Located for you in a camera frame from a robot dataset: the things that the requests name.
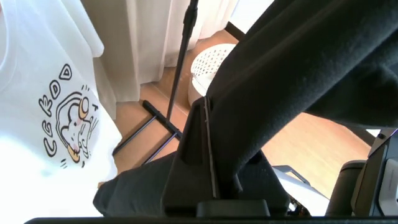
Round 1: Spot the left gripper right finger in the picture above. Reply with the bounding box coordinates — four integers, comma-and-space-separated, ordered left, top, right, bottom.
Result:
237, 150, 292, 218

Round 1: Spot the black garment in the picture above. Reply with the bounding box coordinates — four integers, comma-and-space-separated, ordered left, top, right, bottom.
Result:
93, 0, 398, 218

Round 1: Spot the black clothes rack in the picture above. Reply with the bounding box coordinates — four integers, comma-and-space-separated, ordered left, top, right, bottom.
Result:
111, 0, 200, 166

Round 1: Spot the white laundry basket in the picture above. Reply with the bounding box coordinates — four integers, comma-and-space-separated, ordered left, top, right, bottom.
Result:
188, 43, 237, 105

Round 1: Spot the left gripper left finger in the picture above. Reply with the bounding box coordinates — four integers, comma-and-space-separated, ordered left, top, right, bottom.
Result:
160, 96, 219, 218

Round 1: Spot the beige curtain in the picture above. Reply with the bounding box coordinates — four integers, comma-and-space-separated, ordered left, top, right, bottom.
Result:
80, 0, 240, 121

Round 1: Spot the white printed t-shirt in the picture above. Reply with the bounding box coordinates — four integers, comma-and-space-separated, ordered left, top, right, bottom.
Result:
0, 0, 124, 220

